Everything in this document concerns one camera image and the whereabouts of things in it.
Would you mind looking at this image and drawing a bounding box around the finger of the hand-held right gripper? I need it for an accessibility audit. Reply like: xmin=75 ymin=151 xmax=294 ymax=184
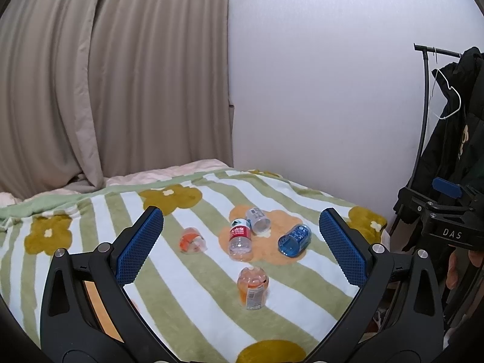
xmin=433 ymin=177 xmax=469 ymax=199
xmin=396 ymin=187 xmax=435 ymax=228

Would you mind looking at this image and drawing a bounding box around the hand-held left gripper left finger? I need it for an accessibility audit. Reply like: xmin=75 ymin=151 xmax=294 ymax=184
xmin=40 ymin=206 xmax=178 ymax=363

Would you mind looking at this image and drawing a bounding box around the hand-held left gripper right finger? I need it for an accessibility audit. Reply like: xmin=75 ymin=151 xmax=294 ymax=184
xmin=302 ymin=208 xmax=445 ymax=363

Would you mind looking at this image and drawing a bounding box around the orange white label plastic cup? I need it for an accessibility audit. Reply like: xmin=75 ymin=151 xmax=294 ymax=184
xmin=179 ymin=227 xmax=208 ymax=254

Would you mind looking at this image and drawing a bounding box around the grey label plastic cup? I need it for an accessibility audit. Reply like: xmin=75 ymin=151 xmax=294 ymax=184
xmin=245 ymin=207 xmax=271 ymax=235

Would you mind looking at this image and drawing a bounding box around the red label plastic cup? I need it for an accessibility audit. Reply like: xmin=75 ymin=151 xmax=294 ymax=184
xmin=228 ymin=218 xmax=253 ymax=261

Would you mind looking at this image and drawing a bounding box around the person's right hand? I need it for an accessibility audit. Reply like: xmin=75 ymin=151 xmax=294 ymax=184
xmin=445 ymin=249 xmax=484 ymax=292

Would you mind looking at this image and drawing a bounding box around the black jacket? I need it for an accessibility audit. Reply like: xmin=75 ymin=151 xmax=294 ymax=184
xmin=393 ymin=47 xmax=484 ymax=328

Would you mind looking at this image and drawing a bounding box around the green striped floral blanket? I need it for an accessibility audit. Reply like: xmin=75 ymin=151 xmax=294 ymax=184
xmin=0 ymin=168 xmax=388 ymax=363

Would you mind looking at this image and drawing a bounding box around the pale pink bedsheet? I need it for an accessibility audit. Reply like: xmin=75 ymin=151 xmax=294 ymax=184
xmin=0 ymin=158 xmax=236 ymax=207

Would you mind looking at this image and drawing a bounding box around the black clothes rack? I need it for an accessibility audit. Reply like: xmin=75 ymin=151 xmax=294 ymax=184
xmin=389 ymin=43 xmax=464 ymax=252

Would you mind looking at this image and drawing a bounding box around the beige curtain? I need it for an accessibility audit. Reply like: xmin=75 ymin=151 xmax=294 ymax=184
xmin=0 ymin=0 xmax=234 ymax=203

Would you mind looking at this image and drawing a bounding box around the white wire hanger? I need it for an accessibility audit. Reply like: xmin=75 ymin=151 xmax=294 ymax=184
xmin=431 ymin=47 xmax=463 ymax=120

